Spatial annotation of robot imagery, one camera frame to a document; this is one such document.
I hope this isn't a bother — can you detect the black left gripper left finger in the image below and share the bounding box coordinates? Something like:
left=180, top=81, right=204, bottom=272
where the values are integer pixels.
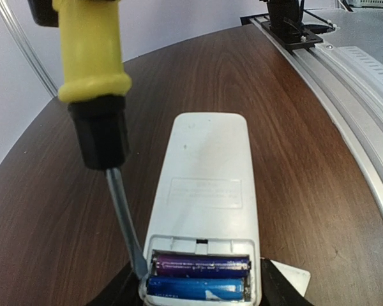
left=86, top=263, right=144, bottom=306

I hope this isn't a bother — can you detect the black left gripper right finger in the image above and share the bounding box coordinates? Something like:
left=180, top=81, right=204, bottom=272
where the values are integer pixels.
left=260, top=259, right=312, bottom=306

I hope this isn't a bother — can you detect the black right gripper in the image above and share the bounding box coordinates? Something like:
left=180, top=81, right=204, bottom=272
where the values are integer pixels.
left=27, top=0, right=59, bottom=27

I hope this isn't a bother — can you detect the white battery cover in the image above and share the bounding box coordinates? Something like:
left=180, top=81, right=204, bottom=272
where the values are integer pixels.
left=271, top=260, right=311, bottom=297

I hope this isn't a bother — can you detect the yellow handled screwdriver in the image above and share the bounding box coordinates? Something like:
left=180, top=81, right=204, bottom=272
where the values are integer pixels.
left=52, top=1, right=147, bottom=279

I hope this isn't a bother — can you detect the white remote control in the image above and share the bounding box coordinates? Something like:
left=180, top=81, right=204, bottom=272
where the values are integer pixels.
left=139, top=112, right=262, bottom=305

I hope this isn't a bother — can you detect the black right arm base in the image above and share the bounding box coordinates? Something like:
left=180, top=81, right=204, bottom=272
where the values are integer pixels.
left=260, top=0, right=337, bottom=51

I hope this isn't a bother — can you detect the blue battery in remote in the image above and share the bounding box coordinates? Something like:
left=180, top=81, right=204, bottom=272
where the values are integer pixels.
left=147, top=276, right=245, bottom=301

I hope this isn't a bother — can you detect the purple battery in remote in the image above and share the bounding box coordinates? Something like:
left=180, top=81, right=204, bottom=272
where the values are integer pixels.
left=152, top=253, right=252, bottom=279

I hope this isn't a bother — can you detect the left aluminium corner post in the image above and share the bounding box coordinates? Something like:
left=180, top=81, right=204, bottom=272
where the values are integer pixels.
left=0, top=0, right=57, bottom=98

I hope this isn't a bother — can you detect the aluminium front rail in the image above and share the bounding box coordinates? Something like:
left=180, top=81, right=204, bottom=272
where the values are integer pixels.
left=241, top=14, right=383, bottom=218

